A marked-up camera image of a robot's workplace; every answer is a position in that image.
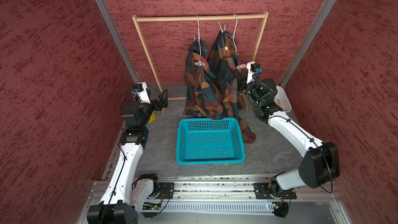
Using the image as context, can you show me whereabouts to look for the white plastic tray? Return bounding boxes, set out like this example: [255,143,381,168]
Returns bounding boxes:
[274,86,292,113]

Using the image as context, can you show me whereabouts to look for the aluminium rail frame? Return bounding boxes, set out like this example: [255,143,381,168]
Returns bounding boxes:
[77,174,352,224]

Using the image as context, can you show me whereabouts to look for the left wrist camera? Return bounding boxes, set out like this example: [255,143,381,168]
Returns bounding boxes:
[132,82,151,104]

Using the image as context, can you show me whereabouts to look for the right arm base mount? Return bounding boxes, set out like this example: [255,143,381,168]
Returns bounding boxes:
[253,183,297,201]

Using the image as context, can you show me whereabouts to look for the plaid shirt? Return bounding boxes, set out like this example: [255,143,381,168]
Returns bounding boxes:
[183,40,221,120]
[206,31,257,144]

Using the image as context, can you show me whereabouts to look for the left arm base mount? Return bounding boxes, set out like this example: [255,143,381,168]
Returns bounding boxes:
[147,182,175,200]

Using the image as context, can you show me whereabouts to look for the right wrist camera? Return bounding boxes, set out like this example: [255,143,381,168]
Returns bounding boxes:
[246,61,261,84]

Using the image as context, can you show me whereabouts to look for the white wire hanger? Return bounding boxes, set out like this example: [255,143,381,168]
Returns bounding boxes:
[232,14,238,54]
[196,16,202,56]

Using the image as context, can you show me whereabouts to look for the white clothespin on left shirt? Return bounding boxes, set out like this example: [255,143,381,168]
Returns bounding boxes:
[194,61,206,67]

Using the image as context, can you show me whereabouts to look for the yellow pen cup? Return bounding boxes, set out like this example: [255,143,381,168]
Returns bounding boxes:
[148,112,156,123]

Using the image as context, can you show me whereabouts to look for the teal plastic basket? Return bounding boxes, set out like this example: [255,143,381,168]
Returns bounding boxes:
[176,118,246,165]

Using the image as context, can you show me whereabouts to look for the pink clothespin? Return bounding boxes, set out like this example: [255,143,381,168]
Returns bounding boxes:
[236,64,247,69]

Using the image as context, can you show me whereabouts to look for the wooden clothes rack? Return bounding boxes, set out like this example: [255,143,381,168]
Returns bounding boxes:
[132,11,269,115]

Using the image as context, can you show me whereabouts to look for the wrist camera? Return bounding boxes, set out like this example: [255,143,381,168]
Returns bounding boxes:
[246,61,261,84]
[132,82,151,104]

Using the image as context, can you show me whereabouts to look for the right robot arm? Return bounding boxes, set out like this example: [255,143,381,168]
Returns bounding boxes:
[235,69,341,199]

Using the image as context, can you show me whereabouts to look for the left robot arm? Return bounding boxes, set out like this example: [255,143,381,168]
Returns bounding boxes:
[87,84,168,224]

